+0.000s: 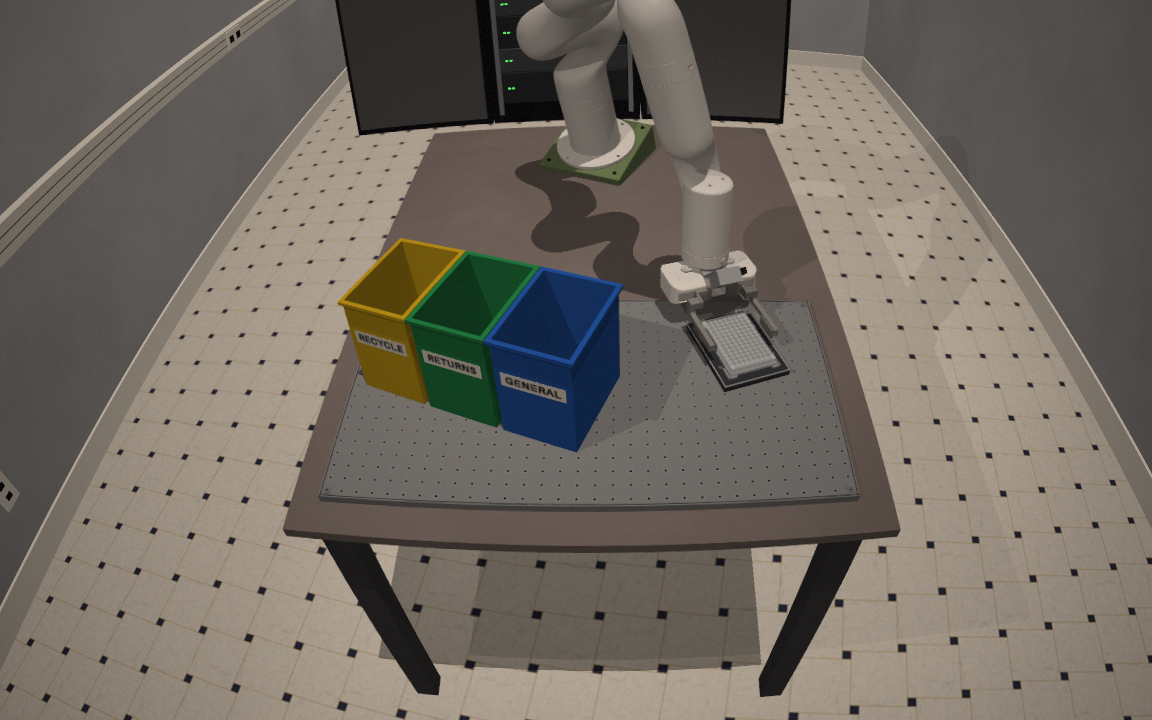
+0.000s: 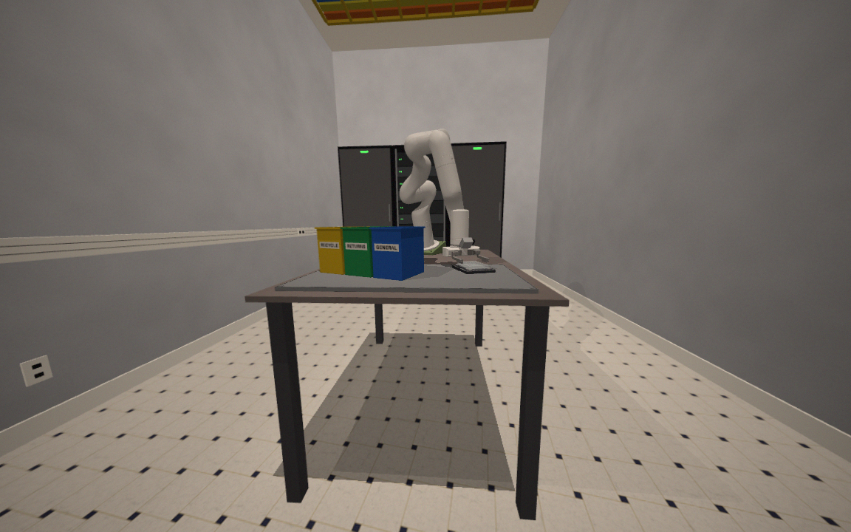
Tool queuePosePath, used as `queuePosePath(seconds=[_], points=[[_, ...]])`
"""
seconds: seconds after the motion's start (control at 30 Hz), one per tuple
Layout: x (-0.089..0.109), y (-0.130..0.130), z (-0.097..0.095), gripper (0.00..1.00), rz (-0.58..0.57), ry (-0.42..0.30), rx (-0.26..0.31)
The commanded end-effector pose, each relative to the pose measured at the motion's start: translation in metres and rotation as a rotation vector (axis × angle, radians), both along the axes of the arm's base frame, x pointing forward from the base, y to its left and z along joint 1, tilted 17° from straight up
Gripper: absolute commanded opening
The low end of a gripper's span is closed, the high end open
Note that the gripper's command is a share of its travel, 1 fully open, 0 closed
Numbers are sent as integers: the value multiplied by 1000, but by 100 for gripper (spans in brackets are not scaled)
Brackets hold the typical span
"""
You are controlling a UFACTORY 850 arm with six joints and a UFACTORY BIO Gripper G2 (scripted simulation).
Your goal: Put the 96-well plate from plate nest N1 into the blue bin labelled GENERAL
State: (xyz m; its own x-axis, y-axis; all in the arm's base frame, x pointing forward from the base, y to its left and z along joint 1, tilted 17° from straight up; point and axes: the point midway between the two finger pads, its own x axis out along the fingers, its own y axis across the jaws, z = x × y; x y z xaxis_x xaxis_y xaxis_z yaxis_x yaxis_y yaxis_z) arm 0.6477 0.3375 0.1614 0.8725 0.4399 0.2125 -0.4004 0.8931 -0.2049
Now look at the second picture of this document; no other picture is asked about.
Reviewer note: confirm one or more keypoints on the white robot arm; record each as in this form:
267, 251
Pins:
417, 188

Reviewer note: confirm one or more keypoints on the green bin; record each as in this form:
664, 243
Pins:
358, 251

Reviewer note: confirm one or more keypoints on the yellow recycle bin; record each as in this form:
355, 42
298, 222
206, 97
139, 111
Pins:
331, 250

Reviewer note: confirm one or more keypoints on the blue bin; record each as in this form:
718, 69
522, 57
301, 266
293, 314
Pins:
397, 252

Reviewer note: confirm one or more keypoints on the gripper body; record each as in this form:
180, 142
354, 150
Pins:
446, 251

